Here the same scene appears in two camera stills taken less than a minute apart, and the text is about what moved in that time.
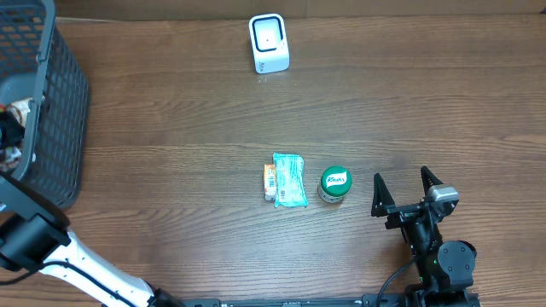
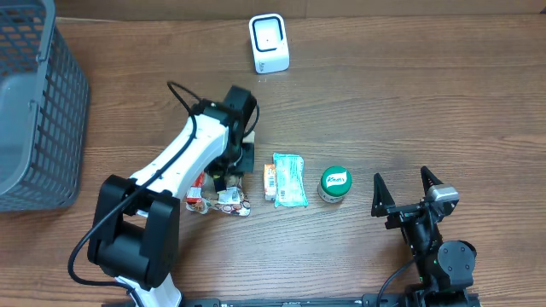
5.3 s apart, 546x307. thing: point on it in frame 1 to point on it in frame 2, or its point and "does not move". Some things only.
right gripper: (382, 203) does not move
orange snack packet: (270, 182) does not move
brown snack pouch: (20, 110) to (232, 201)
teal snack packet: (291, 188) does not move
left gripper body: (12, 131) to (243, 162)
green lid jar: (335, 182) does not move
